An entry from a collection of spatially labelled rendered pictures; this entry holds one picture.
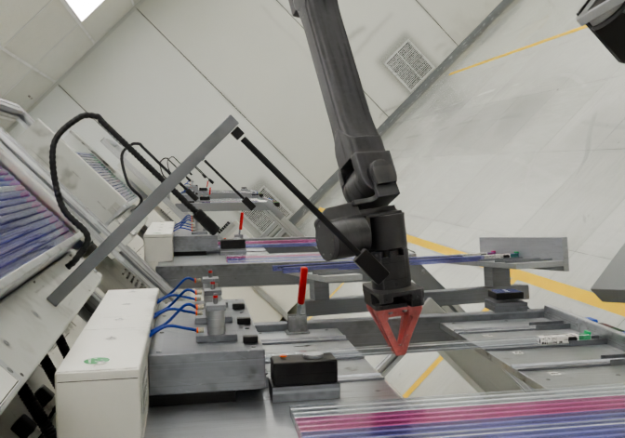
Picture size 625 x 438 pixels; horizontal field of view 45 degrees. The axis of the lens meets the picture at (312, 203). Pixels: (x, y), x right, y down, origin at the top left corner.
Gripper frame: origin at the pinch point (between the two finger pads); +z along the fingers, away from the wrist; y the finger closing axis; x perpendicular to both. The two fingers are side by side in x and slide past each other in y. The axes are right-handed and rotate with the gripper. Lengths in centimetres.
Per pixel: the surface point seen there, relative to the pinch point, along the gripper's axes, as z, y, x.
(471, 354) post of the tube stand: 15.1, -39.4, 25.4
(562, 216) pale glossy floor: 13, -213, 139
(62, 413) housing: -7, 29, -41
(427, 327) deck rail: 2.8, -19.0, 10.5
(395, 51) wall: -131, -757, 237
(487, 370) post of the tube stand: 19, -39, 29
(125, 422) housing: -5.6, 29.4, -35.8
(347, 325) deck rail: 0.4, -19.2, -3.3
